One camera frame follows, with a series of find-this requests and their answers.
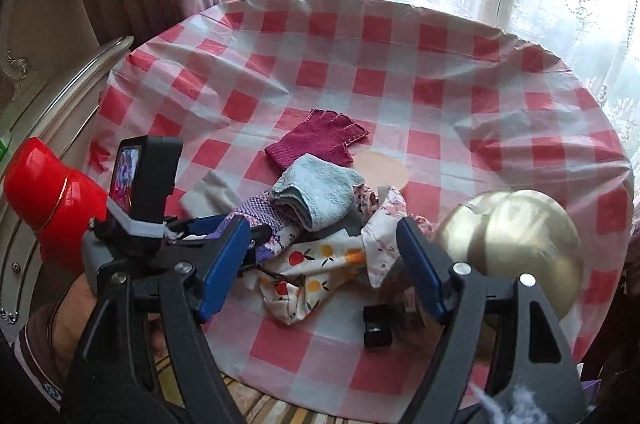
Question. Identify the red checkered tablecloth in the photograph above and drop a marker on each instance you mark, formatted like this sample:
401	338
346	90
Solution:
465	107

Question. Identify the red plastic thermos jug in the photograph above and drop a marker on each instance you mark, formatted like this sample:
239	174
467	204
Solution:
56	201

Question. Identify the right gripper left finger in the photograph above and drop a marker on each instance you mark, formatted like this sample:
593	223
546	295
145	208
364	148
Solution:
113	377

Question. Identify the white floral cloth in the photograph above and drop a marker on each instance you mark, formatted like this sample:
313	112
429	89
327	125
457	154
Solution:
380	211

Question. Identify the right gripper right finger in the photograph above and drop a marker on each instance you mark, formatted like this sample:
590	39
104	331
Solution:
530	361

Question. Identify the glass jar with gold lid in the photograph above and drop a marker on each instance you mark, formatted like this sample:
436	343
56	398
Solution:
508	233

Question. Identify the cherry print cloth pouch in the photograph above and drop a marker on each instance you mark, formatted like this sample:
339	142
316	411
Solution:
295	283

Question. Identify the light blue towel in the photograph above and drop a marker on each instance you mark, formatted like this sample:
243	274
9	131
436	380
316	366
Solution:
319	193

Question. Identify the purple knit sock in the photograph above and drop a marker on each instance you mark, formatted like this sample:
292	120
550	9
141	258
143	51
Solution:
259	210

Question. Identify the magenta knit glove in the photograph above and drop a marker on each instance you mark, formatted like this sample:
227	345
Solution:
324	134

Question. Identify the beige round sponge pad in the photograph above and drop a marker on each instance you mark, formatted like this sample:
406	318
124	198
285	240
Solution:
379	170

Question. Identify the person's right forearm sleeve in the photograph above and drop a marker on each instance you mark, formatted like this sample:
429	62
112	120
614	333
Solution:
33	351

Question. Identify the person's left hand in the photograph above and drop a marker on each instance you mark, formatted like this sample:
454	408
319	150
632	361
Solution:
69	320

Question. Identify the camera display on gripper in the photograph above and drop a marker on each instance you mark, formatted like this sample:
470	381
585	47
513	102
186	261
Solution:
143	178

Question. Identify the striped sofa cushion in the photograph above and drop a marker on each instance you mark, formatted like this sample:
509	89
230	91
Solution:
255	406

